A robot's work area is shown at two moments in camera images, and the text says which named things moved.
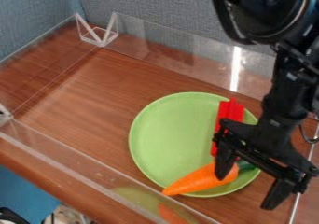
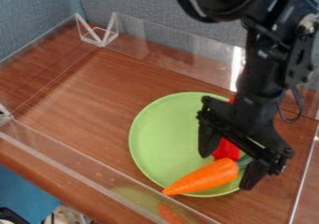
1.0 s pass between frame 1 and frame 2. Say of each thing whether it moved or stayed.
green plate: stayed
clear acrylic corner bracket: stayed
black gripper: moved
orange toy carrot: stayed
